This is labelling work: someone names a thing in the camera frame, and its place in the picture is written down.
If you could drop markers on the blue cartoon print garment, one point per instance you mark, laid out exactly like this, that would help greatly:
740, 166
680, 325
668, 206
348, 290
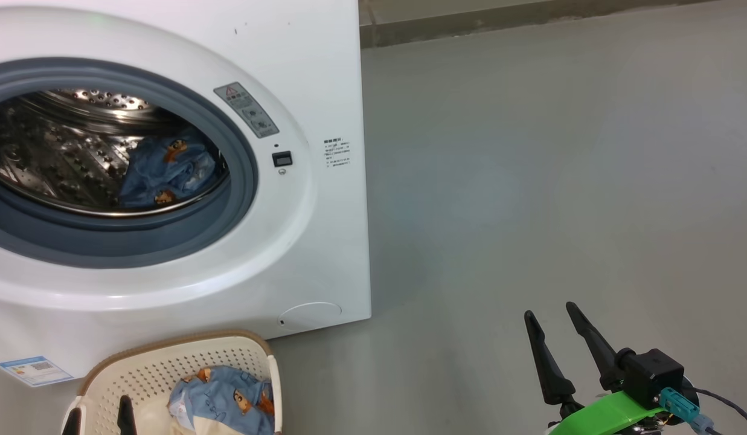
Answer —
168, 172

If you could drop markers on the white front-load washing machine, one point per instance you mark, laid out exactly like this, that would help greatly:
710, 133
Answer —
325, 241

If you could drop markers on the grey warning sticker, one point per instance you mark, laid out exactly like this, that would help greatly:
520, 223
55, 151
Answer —
246, 110

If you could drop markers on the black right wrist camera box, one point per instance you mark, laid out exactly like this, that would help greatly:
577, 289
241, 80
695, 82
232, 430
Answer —
651, 374

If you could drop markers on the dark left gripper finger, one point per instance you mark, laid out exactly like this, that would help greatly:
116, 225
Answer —
127, 420
73, 424

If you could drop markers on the blue energy label sticker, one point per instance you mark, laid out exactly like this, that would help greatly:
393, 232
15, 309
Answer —
35, 371

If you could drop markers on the blue cartoon garment cream lining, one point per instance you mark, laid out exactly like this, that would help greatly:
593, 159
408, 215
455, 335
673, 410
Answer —
228, 399

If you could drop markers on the round white filter cover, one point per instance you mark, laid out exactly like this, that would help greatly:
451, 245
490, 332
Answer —
310, 315

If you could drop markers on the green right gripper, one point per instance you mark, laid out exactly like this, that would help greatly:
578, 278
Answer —
602, 417

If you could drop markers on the cream perforated laundry basket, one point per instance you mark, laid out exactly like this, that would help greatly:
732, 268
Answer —
144, 374

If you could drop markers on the perforated steel washer drum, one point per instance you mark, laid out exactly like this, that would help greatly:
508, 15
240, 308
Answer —
47, 151

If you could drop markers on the black door latch socket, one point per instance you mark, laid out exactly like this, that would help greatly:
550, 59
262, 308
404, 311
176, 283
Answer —
282, 159

